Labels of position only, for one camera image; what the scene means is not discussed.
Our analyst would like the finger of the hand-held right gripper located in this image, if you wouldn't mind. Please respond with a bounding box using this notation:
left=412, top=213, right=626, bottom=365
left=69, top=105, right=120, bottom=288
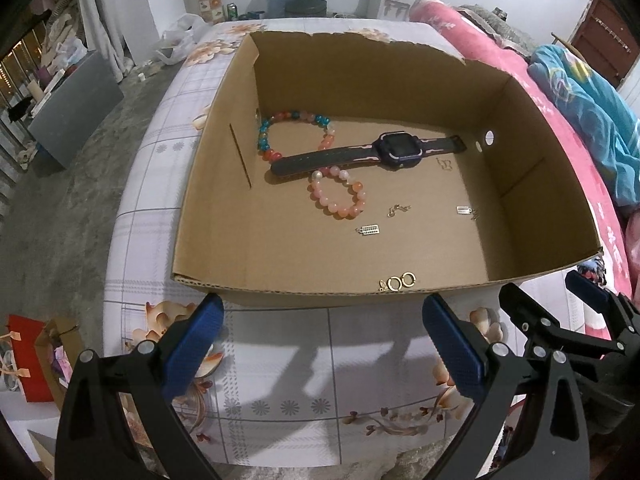
left=499, top=282, right=626, bottom=357
left=565, top=270, right=640, bottom=342

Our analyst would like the red gift bag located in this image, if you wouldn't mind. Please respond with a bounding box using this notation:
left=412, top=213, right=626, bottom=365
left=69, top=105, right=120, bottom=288
left=0, top=314, right=56, bottom=405

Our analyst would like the pink bead bracelet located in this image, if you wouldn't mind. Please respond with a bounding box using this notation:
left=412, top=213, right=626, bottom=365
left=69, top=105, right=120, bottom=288
left=307, top=165, right=370, bottom=220

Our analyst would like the white curtain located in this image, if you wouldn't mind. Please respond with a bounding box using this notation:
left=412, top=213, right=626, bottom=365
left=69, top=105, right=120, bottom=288
left=75, top=0, right=131, bottom=83

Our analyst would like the plaid floral tablecloth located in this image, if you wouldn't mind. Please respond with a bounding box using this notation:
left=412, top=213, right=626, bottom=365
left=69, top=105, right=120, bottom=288
left=102, top=17, right=626, bottom=461

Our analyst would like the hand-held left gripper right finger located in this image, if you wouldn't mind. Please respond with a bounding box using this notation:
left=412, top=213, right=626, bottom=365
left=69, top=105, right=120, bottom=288
left=421, top=292, right=593, bottom=480

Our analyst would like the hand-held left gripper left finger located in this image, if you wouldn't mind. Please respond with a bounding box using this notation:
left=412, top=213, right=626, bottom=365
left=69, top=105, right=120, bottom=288
left=54, top=292, right=225, bottom=480

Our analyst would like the multicolour bead bracelet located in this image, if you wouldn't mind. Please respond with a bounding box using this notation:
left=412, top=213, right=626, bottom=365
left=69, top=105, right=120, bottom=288
left=256, top=109, right=337, bottom=162

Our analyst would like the blue printed blanket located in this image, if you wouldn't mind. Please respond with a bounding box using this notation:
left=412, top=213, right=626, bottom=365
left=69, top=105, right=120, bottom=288
left=527, top=44, right=640, bottom=206

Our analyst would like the brown wooden door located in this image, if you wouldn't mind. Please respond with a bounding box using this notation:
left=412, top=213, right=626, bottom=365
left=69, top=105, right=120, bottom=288
left=570, top=0, right=636, bottom=91

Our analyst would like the camouflage cloth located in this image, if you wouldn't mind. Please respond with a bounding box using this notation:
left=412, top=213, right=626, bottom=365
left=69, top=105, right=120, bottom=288
left=457, top=4, right=531, bottom=56

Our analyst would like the brown cardboard box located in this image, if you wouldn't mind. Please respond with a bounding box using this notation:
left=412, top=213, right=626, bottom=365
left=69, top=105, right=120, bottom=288
left=170, top=30, right=606, bottom=308

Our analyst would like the brown paper bag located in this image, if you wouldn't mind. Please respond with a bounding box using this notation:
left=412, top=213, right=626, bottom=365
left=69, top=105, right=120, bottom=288
left=32, top=316, right=86, bottom=391

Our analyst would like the white water dispenser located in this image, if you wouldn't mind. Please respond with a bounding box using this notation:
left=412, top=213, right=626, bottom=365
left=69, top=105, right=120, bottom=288
left=369, top=0, right=416, bottom=22

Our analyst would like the grey box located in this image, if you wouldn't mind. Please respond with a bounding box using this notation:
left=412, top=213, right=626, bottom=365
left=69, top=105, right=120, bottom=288
left=27, top=50, right=125, bottom=170

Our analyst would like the black round bin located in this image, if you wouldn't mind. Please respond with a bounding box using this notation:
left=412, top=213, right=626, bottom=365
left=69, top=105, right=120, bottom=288
left=285, top=0, right=328, bottom=20

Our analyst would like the dark smartwatch with strap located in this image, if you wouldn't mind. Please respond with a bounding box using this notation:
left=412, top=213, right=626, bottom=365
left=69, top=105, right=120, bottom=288
left=270, top=131, right=467, bottom=177

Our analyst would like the white plastic bag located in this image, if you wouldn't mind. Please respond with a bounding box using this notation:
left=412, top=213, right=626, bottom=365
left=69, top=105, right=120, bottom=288
left=152, top=12, right=208, bottom=66

